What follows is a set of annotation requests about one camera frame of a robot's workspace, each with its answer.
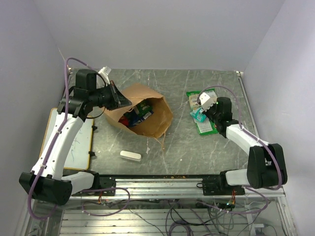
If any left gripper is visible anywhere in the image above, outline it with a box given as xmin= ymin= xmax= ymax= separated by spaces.
xmin=89 ymin=80 xmax=132 ymax=111

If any brown paper bag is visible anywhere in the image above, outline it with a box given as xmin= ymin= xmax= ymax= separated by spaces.
xmin=104 ymin=83 xmax=173 ymax=139

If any teal snack packet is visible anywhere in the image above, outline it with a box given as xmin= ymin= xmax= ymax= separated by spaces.
xmin=190 ymin=107 xmax=207 ymax=123

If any green Cheetos chips bag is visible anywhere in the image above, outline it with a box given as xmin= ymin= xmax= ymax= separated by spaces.
xmin=186 ymin=90 xmax=218 ymax=135

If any blue Burts chips bag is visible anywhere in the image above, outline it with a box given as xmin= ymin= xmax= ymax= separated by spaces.
xmin=124 ymin=111 xmax=151 ymax=127

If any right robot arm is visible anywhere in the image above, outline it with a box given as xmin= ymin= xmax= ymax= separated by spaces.
xmin=199 ymin=93 xmax=287 ymax=195

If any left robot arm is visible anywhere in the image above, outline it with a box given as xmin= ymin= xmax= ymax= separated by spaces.
xmin=19 ymin=69 xmax=132 ymax=206

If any red snack bag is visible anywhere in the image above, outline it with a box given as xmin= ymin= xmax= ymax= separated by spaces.
xmin=119 ymin=116 xmax=129 ymax=127

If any green snack bag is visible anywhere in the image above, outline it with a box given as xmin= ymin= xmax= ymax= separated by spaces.
xmin=133 ymin=100 xmax=153 ymax=118

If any white eraser block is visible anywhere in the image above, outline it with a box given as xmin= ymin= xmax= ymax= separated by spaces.
xmin=120 ymin=150 xmax=142 ymax=162

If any small whiteboard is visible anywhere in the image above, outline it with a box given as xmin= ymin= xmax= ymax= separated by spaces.
xmin=39 ymin=108 xmax=94 ymax=171

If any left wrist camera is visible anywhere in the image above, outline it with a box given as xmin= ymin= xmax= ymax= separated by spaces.
xmin=97 ymin=66 xmax=111 ymax=87

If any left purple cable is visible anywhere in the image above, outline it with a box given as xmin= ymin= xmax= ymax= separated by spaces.
xmin=27 ymin=57 xmax=99 ymax=219

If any aluminium rail frame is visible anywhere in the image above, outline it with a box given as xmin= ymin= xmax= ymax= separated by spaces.
xmin=29 ymin=173 xmax=286 ymax=200

